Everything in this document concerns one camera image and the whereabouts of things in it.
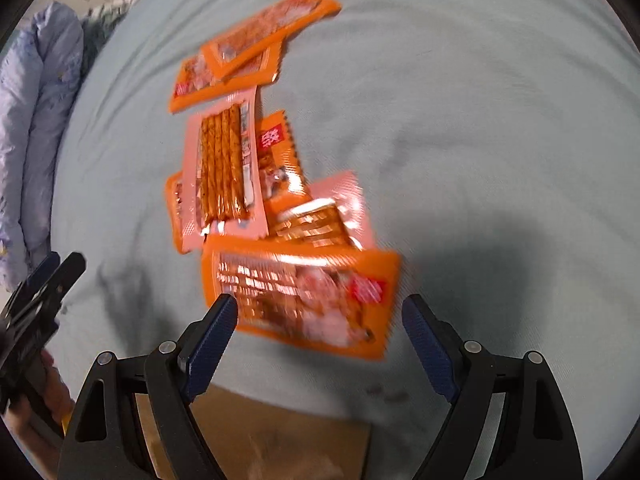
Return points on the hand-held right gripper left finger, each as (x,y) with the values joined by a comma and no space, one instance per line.
(210,345)

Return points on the floral lilac quilt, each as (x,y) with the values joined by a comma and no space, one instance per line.
(35,110)

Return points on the cardboard box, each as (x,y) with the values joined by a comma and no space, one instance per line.
(280,435)

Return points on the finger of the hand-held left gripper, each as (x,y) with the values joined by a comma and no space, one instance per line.
(37,275)
(67,272)

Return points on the light blue bed sheet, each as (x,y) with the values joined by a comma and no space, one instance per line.
(450,135)

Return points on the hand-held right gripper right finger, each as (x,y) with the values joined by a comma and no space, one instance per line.
(430,350)

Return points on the pink snack packet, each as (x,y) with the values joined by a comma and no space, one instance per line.
(345,195)
(220,170)

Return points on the orange snack packet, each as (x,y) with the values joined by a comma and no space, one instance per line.
(300,300)
(190,97)
(280,170)
(280,20)

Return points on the grey patterned pillow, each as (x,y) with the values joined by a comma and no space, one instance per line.
(100,25)

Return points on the person's left hand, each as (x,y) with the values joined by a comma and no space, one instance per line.
(57,385)

